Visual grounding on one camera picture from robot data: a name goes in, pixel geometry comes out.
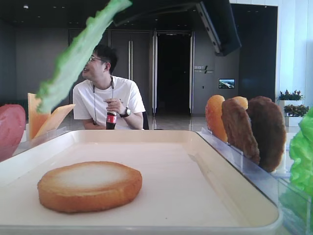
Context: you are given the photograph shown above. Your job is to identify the clear acrylic right rack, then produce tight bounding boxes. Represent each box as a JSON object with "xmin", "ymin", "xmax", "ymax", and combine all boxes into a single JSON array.
[{"xmin": 198, "ymin": 128, "xmax": 313, "ymax": 235}]

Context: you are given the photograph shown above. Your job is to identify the green lettuce leaf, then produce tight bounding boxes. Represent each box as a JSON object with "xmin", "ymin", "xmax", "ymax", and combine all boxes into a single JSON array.
[
  {"xmin": 280, "ymin": 109, "xmax": 313, "ymax": 218},
  {"xmin": 36, "ymin": 0, "xmax": 132, "ymax": 113}
]

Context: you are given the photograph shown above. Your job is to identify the front brown meat patty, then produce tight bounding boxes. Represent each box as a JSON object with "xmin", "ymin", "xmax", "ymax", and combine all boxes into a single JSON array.
[{"xmin": 222, "ymin": 98, "xmax": 260, "ymax": 165}]

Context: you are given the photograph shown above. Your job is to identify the rear brown meat patty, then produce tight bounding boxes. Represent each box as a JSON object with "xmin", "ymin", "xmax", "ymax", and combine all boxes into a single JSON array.
[{"xmin": 247, "ymin": 96, "xmax": 286, "ymax": 172}]

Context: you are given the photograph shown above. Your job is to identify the man in white t-shirt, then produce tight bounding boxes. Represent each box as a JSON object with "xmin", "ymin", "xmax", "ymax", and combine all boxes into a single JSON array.
[{"xmin": 73, "ymin": 45, "xmax": 145, "ymax": 130}]

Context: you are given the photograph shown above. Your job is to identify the clear acrylic rack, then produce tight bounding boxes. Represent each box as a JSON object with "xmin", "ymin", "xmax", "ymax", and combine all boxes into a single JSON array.
[
  {"xmin": 198, "ymin": 128, "xmax": 313, "ymax": 235},
  {"xmin": 13, "ymin": 127, "xmax": 69, "ymax": 156}
]

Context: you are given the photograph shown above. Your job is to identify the rear orange cheese slice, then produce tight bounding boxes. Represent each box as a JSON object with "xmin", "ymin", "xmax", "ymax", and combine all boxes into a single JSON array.
[{"xmin": 27, "ymin": 93, "xmax": 51, "ymax": 140}]

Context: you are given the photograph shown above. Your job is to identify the front orange cheese slice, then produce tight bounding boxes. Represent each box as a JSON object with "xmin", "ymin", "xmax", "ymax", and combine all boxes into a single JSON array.
[{"xmin": 34, "ymin": 104, "xmax": 75, "ymax": 138}]

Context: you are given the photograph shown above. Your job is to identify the round bread slice on tray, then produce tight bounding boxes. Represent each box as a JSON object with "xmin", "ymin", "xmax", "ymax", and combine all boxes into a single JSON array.
[{"xmin": 37, "ymin": 162, "xmax": 142, "ymax": 213}]

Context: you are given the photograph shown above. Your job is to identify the cola bottle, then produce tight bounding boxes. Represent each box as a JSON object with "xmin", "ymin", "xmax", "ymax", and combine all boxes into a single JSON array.
[{"xmin": 106, "ymin": 112, "xmax": 117, "ymax": 130}]

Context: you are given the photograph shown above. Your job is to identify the orange cheese slice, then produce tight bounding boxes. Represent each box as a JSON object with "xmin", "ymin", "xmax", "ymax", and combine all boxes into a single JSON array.
[
  {"xmin": 27, "ymin": 93, "xmax": 51, "ymax": 140},
  {"xmin": 34, "ymin": 104, "xmax": 75, "ymax": 138}
]

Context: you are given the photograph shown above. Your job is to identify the green lettuce leaf in rack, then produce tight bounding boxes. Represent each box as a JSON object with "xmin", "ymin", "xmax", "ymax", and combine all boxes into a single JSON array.
[{"xmin": 280, "ymin": 109, "xmax": 313, "ymax": 218}]

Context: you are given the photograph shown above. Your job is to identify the clear acrylic left rack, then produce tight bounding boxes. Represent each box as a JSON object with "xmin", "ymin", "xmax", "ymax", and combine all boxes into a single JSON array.
[{"xmin": 13, "ymin": 127, "xmax": 69, "ymax": 156}]

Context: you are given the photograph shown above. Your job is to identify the standing bread slice right rack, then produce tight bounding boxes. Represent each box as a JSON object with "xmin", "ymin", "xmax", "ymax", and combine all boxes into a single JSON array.
[{"xmin": 205, "ymin": 95, "xmax": 227, "ymax": 142}]

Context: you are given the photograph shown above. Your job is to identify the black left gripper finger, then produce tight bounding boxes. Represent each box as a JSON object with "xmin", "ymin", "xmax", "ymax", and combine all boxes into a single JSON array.
[{"xmin": 113, "ymin": 0, "xmax": 200, "ymax": 26}]

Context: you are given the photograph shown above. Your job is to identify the small wall screen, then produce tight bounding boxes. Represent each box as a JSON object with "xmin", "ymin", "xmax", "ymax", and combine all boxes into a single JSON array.
[{"xmin": 218, "ymin": 79, "xmax": 235, "ymax": 89}]

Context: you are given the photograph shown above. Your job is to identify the front red tomato slice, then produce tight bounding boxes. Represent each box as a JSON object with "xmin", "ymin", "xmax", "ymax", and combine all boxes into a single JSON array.
[{"xmin": 0, "ymin": 104, "xmax": 26, "ymax": 162}]

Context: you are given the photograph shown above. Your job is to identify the white rectangular tray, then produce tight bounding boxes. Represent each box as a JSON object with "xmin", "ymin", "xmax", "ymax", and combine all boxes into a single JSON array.
[{"xmin": 0, "ymin": 130, "xmax": 282, "ymax": 235}]

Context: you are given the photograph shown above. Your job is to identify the potted plants in planter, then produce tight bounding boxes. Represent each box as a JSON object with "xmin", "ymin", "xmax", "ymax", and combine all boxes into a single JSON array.
[{"xmin": 278, "ymin": 90, "xmax": 309, "ymax": 127}]

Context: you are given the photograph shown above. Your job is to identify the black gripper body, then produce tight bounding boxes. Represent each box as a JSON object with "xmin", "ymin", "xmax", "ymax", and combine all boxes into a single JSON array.
[{"xmin": 196, "ymin": 0, "xmax": 241, "ymax": 56}]

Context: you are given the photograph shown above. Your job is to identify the brown meat patty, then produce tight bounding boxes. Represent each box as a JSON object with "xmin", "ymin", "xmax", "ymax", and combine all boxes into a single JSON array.
[
  {"xmin": 222, "ymin": 98, "xmax": 260, "ymax": 165},
  {"xmin": 247, "ymin": 96, "xmax": 286, "ymax": 172}
]

